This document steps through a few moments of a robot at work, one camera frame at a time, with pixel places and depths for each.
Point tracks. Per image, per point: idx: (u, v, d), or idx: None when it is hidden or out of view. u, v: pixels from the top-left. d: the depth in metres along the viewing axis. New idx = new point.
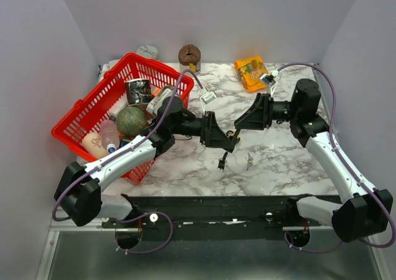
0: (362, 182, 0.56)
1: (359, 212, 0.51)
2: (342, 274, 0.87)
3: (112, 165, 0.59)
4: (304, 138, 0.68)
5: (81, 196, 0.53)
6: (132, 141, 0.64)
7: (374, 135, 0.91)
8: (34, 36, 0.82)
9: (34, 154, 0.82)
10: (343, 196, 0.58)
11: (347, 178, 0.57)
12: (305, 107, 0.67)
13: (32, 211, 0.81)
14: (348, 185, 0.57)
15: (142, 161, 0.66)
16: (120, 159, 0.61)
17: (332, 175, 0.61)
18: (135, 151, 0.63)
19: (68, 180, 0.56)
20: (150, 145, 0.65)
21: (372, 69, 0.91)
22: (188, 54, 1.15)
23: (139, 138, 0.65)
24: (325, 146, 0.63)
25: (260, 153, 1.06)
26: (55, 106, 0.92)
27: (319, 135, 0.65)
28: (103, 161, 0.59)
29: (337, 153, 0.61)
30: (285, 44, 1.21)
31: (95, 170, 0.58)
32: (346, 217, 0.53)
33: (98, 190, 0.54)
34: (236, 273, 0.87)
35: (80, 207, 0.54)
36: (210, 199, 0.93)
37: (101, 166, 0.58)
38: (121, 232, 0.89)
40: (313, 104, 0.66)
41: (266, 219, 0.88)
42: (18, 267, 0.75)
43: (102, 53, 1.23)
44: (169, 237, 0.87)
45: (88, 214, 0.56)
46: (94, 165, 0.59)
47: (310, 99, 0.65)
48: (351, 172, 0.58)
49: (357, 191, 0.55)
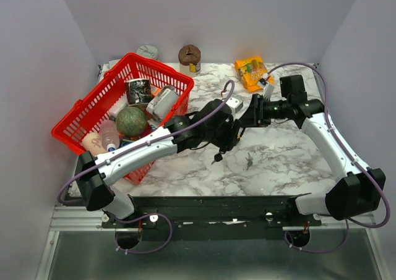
0: (356, 161, 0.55)
1: (352, 189, 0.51)
2: (342, 273, 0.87)
3: (122, 161, 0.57)
4: (301, 118, 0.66)
5: (88, 190, 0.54)
6: (151, 135, 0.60)
7: (373, 135, 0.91)
8: (34, 36, 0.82)
9: (34, 154, 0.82)
10: (336, 175, 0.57)
11: (341, 158, 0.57)
12: (292, 90, 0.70)
13: (32, 211, 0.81)
14: (343, 164, 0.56)
15: (159, 155, 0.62)
16: (133, 154, 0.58)
17: (327, 156, 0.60)
18: (151, 146, 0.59)
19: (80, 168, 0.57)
20: (171, 142, 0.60)
21: (372, 70, 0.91)
22: (188, 54, 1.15)
23: (161, 131, 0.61)
24: (320, 127, 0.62)
25: (260, 153, 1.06)
26: (55, 106, 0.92)
27: (315, 116, 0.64)
28: (114, 154, 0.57)
29: (332, 133, 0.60)
30: (285, 45, 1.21)
31: (104, 164, 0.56)
32: (340, 195, 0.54)
33: (103, 186, 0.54)
34: (236, 273, 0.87)
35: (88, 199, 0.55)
36: (210, 199, 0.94)
37: (111, 161, 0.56)
38: (121, 232, 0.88)
40: (299, 87, 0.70)
41: (266, 219, 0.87)
42: (18, 267, 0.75)
43: (102, 53, 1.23)
44: (169, 237, 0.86)
45: (99, 203, 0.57)
46: (104, 158, 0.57)
47: (294, 80, 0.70)
48: (345, 151, 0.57)
49: (351, 170, 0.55)
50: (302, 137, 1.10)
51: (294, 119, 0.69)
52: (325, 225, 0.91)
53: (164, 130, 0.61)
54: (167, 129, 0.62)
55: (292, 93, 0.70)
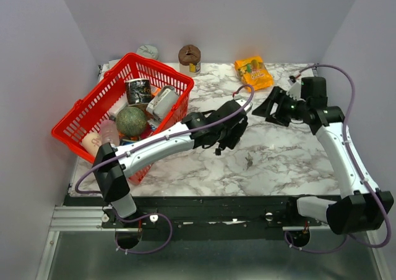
0: (365, 180, 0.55)
1: (356, 208, 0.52)
2: (342, 273, 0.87)
3: (141, 153, 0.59)
4: (316, 124, 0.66)
5: (107, 180, 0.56)
6: (169, 130, 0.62)
7: (372, 135, 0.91)
8: (34, 35, 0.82)
9: (34, 153, 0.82)
10: (343, 191, 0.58)
11: (351, 174, 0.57)
12: (313, 93, 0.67)
13: (32, 211, 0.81)
14: (351, 181, 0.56)
15: (176, 149, 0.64)
16: (151, 148, 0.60)
17: (336, 169, 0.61)
18: (169, 140, 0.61)
19: (100, 157, 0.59)
20: (189, 137, 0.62)
21: (372, 70, 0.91)
22: (188, 54, 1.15)
23: (180, 127, 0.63)
24: (335, 138, 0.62)
25: (260, 153, 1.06)
26: (54, 106, 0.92)
27: (333, 125, 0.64)
28: (133, 147, 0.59)
29: (346, 147, 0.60)
30: (285, 45, 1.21)
31: (124, 156, 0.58)
32: (342, 211, 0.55)
33: (122, 177, 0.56)
34: (236, 273, 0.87)
35: (106, 189, 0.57)
36: (210, 199, 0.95)
37: (131, 152, 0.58)
38: (121, 232, 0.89)
40: (320, 91, 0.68)
41: (266, 219, 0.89)
42: (18, 267, 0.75)
43: (102, 53, 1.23)
44: (169, 237, 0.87)
45: (114, 195, 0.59)
46: (124, 150, 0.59)
47: (316, 83, 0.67)
48: (356, 169, 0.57)
49: (359, 189, 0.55)
50: (302, 137, 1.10)
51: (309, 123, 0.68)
52: (325, 225, 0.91)
53: (182, 125, 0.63)
54: (185, 125, 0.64)
55: (313, 96, 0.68)
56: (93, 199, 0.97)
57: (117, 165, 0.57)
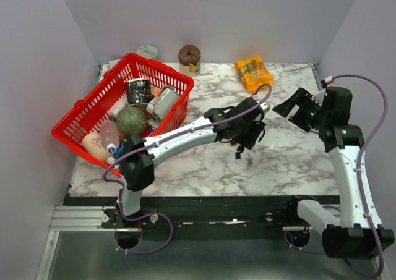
0: (369, 215, 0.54)
1: (351, 241, 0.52)
2: (342, 273, 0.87)
3: (169, 144, 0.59)
4: (331, 143, 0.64)
5: (137, 168, 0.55)
6: (193, 123, 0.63)
7: (372, 135, 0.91)
8: (34, 35, 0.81)
9: (34, 153, 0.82)
10: (344, 219, 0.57)
11: (356, 206, 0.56)
12: (335, 108, 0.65)
13: (32, 211, 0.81)
14: (354, 212, 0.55)
15: (198, 143, 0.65)
16: (178, 140, 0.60)
17: (342, 195, 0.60)
18: (194, 133, 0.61)
19: (128, 148, 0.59)
20: (211, 131, 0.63)
21: (371, 69, 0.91)
22: (188, 54, 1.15)
23: (202, 120, 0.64)
24: (348, 163, 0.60)
25: (260, 153, 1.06)
26: (54, 106, 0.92)
27: (348, 148, 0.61)
28: (161, 138, 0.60)
29: (357, 175, 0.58)
30: (285, 45, 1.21)
31: (153, 146, 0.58)
32: (338, 238, 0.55)
33: (151, 165, 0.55)
34: (236, 273, 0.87)
35: (133, 177, 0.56)
36: (210, 199, 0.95)
37: (159, 143, 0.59)
38: (121, 232, 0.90)
40: (344, 106, 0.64)
41: (266, 219, 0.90)
42: (17, 267, 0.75)
43: (102, 53, 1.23)
44: (169, 237, 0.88)
45: (140, 186, 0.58)
46: (152, 141, 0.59)
47: (341, 97, 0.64)
48: (362, 201, 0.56)
49: (359, 222, 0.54)
50: (302, 137, 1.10)
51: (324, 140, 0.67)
52: None
53: (205, 120, 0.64)
54: (208, 119, 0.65)
55: (334, 112, 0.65)
56: (93, 199, 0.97)
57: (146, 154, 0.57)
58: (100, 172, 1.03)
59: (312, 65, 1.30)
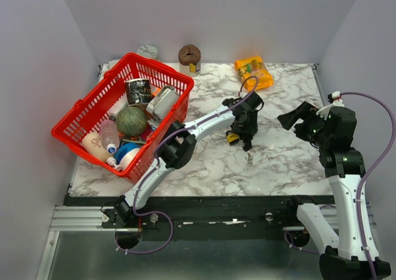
0: (367, 248, 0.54)
1: (348, 273, 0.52)
2: None
3: (203, 126, 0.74)
4: (332, 169, 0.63)
5: (182, 146, 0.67)
6: (217, 110, 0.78)
7: (373, 135, 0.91)
8: (34, 36, 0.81)
9: (34, 154, 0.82)
10: (342, 248, 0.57)
11: (353, 238, 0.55)
12: (338, 133, 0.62)
13: (32, 212, 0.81)
14: (351, 245, 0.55)
15: (223, 125, 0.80)
16: (210, 122, 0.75)
17: (341, 224, 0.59)
18: (219, 117, 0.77)
19: (169, 131, 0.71)
20: (232, 114, 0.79)
21: (371, 69, 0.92)
22: (188, 54, 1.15)
23: (223, 107, 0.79)
24: (348, 193, 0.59)
25: (260, 153, 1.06)
26: (54, 106, 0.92)
27: (348, 176, 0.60)
28: (198, 122, 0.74)
29: (357, 206, 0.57)
30: (285, 45, 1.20)
31: (193, 128, 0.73)
32: (335, 268, 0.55)
33: (194, 143, 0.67)
34: (236, 274, 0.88)
35: (180, 153, 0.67)
36: (210, 199, 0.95)
37: (197, 125, 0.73)
38: (121, 232, 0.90)
40: (347, 131, 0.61)
41: (266, 219, 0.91)
42: (18, 268, 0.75)
43: (102, 53, 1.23)
44: (169, 237, 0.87)
45: (180, 164, 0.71)
46: (192, 123, 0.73)
47: (344, 124, 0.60)
48: (361, 233, 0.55)
49: (357, 254, 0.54)
50: None
51: (323, 163, 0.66)
52: None
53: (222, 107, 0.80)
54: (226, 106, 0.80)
55: (336, 135, 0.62)
56: (92, 199, 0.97)
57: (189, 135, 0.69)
58: (100, 172, 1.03)
59: (312, 65, 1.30)
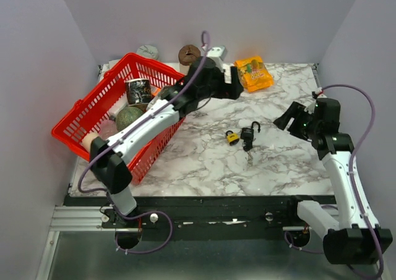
0: (365, 216, 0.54)
1: (351, 241, 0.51)
2: (343, 274, 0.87)
3: (133, 136, 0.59)
4: (324, 150, 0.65)
5: (109, 169, 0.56)
6: (152, 109, 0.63)
7: (372, 135, 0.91)
8: (34, 35, 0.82)
9: (34, 154, 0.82)
10: (341, 220, 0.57)
11: (351, 207, 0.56)
12: (325, 118, 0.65)
13: (32, 212, 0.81)
14: (350, 214, 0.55)
15: (165, 127, 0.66)
16: (143, 129, 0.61)
17: (338, 198, 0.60)
18: (155, 118, 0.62)
19: (94, 152, 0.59)
20: (171, 110, 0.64)
21: (371, 69, 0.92)
22: (188, 54, 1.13)
23: (159, 104, 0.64)
24: (341, 167, 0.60)
25: (260, 153, 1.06)
26: (54, 106, 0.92)
27: (340, 152, 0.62)
28: (124, 134, 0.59)
29: (351, 178, 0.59)
30: (285, 44, 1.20)
31: (119, 144, 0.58)
32: (338, 241, 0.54)
33: (121, 162, 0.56)
34: (236, 274, 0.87)
35: (109, 177, 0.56)
36: (210, 199, 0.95)
37: (124, 138, 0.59)
38: (121, 232, 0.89)
40: (333, 116, 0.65)
41: (266, 219, 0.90)
42: (18, 268, 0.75)
43: (102, 53, 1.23)
44: (169, 237, 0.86)
45: (120, 186, 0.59)
46: (116, 138, 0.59)
47: (330, 108, 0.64)
48: (358, 201, 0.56)
49: (357, 222, 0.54)
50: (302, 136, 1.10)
51: (316, 148, 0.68)
52: None
53: (161, 101, 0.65)
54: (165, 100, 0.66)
55: (324, 120, 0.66)
56: (93, 199, 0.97)
57: (114, 154, 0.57)
58: None
59: (312, 65, 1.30)
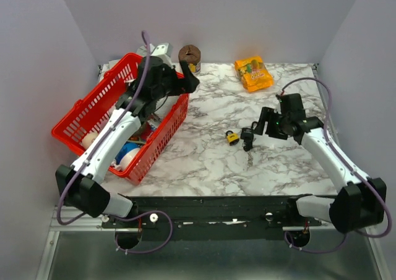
0: (355, 171, 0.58)
1: (354, 198, 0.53)
2: (343, 274, 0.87)
3: (99, 154, 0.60)
4: (300, 134, 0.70)
5: (82, 193, 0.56)
6: (111, 122, 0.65)
7: (373, 135, 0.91)
8: (34, 35, 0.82)
9: (34, 154, 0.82)
10: (338, 185, 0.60)
11: (341, 169, 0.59)
12: (292, 107, 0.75)
13: (33, 212, 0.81)
14: (343, 174, 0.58)
15: (127, 136, 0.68)
16: (107, 144, 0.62)
17: (327, 167, 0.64)
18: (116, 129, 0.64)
19: (64, 183, 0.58)
20: (130, 117, 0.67)
21: (371, 69, 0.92)
22: (188, 54, 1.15)
23: (116, 115, 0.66)
24: (318, 140, 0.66)
25: (260, 153, 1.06)
26: (55, 106, 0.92)
27: (313, 131, 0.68)
28: (88, 154, 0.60)
29: (330, 147, 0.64)
30: (285, 45, 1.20)
31: (85, 166, 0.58)
32: (342, 205, 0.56)
33: (93, 183, 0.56)
34: (236, 274, 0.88)
35: (85, 200, 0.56)
36: (210, 199, 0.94)
37: (89, 159, 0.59)
38: (121, 232, 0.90)
40: (297, 104, 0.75)
41: (266, 219, 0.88)
42: (19, 267, 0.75)
43: (102, 53, 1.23)
44: (169, 237, 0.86)
45: (99, 205, 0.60)
46: (81, 162, 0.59)
47: (292, 99, 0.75)
48: (344, 162, 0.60)
49: (351, 180, 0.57)
50: None
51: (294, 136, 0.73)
52: (325, 225, 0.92)
53: (117, 112, 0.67)
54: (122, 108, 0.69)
55: (292, 110, 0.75)
56: None
57: (84, 177, 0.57)
58: None
59: (312, 65, 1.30)
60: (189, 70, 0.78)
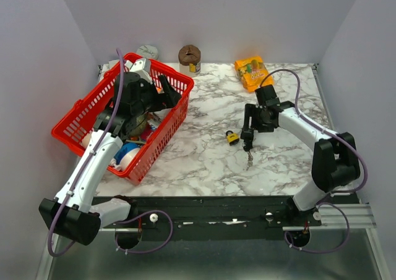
0: (325, 129, 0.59)
1: (326, 152, 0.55)
2: (343, 274, 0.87)
3: (83, 183, 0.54)
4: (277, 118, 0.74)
5: (70, 225, 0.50)
6: (90, 144, 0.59)
7: (373, 135, 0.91)
8: (34, 35, 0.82)
9: (34, 154, 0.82)
10: None
11: (312, 131, 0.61)
12: (266, 96, 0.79)
13: (33, 211, 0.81)
14: (315, 136, 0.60)
15: (112, 157, 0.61)
16: (90, 172, 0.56)
17: (304, 138, 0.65)
18: (98, 153, 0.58)
19: (48, 217, 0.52)
20: (111, 138, 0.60)
21: (370, 69, 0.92)
22: (188, 54, 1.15)
23: (96, 136, 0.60)
24: (292, 116, 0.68)
25: (260, 153, 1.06)
26: (54, 106, 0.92)
27: (286, 110, 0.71)
28: (71, 184, 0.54)
29: (302, 118, 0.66)
30: (285, 45, 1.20)
31: (69, 198, 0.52)
32: (320, 164, 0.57)
33: (81, 214, 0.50)
34: (236, 273, 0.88)
35: (75, 231, 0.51)
36: (210, 199, 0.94)
37: (72, 190, 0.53)
38: (121, 232, 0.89)
40: (271, 93, 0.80)
41: (266, 219, 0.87)
42: (19, 267, 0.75)
43: (102, 53, 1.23)
44: (169, 237, 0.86)
45: (90, 231, 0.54)
46: (64, 193, 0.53)
47: (265, 89, 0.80)
48: (314, 126, 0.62)
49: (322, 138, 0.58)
50: None
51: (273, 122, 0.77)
52: (325, 225, 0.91)
53: (97, 133, 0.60)
54: (101, 129, 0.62)
55: (267, 99, 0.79)
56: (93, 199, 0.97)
57: (70, 209, 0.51)
58: None
59: (312, 65, 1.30)
60: (168, 84, 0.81)
